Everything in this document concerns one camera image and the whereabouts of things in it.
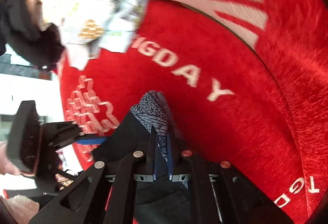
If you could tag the red bedspread white characters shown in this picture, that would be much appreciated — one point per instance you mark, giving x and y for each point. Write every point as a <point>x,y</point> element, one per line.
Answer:
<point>264,109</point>

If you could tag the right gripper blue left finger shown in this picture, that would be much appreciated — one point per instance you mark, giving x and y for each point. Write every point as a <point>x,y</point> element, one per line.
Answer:
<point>104,193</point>

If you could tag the person's left hand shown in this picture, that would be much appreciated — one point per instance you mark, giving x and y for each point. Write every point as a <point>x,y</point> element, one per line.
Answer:
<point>22,209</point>

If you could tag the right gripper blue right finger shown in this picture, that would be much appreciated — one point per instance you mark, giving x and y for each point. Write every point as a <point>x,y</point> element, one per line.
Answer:
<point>219,193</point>

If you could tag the black pants grey waistband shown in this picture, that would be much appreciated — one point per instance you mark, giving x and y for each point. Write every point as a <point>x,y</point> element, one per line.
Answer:
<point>159,200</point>

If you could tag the white patterned quilt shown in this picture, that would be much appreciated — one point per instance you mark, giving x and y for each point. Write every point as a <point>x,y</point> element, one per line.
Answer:
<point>88,26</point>

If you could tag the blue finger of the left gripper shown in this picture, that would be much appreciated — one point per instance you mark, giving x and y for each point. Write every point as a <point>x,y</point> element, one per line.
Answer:
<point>91,140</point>

